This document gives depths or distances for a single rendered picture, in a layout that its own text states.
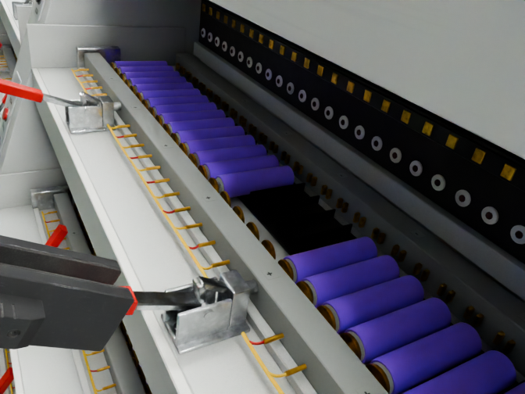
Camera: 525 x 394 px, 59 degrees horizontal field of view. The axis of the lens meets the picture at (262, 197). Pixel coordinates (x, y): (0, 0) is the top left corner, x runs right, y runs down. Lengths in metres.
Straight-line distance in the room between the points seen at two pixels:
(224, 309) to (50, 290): 0.09
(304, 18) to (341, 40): 0.03
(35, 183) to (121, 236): 0.39
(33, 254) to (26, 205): 0.50
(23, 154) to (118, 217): 0.35
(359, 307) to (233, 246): 0.08
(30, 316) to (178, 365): 0.08
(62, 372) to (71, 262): 0.28
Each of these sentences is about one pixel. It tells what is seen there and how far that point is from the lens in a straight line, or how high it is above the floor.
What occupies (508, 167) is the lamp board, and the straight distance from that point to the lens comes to 0.30.
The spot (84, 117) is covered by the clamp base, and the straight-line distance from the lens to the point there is 0.46.
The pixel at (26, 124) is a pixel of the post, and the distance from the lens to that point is 0.66.
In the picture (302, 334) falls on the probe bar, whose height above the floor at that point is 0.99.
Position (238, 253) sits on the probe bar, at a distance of 0.27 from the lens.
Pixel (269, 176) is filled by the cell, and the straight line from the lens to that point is 0.37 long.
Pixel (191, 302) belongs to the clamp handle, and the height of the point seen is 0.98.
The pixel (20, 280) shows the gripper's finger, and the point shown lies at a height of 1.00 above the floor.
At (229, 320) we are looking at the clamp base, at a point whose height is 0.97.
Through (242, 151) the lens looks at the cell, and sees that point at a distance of 0.40.
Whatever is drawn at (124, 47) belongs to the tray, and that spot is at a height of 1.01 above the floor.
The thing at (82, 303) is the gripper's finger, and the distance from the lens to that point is 0.20.
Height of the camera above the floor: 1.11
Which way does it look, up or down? 18 degrees down
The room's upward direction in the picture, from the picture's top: 27 degrees clockwise
